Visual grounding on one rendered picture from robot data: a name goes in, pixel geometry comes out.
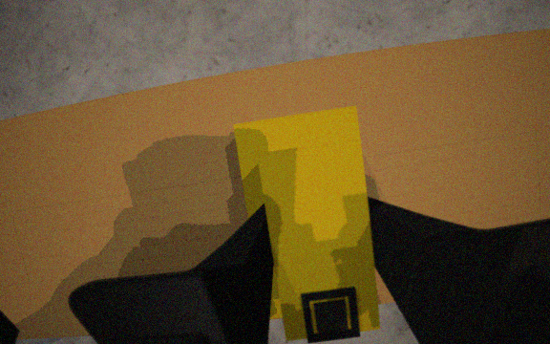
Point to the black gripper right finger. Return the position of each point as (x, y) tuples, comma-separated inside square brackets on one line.
[(452, 283)]

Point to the orange rectangular panel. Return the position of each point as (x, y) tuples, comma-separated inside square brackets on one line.
[(149, 182)]

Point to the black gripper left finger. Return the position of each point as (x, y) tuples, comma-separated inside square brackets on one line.
[(227, 296)]

